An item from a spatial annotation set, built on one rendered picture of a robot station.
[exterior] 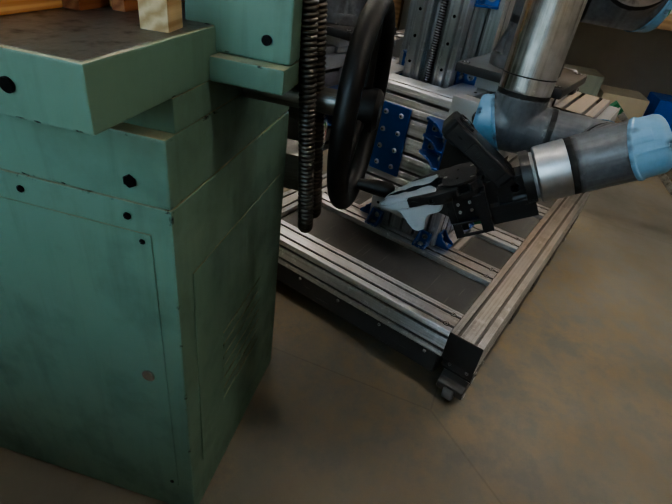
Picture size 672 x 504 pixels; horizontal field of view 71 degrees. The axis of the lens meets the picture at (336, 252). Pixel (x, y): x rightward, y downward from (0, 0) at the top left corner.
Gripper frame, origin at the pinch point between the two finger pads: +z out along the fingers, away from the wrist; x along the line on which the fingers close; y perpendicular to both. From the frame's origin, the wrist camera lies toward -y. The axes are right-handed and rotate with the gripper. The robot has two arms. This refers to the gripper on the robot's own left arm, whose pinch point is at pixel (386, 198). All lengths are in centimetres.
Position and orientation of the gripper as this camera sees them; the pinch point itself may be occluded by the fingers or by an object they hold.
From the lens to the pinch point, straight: 70.4
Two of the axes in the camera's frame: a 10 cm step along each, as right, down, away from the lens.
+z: -9.0, 2.0, 3.9
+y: 3.7, 8.3, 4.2
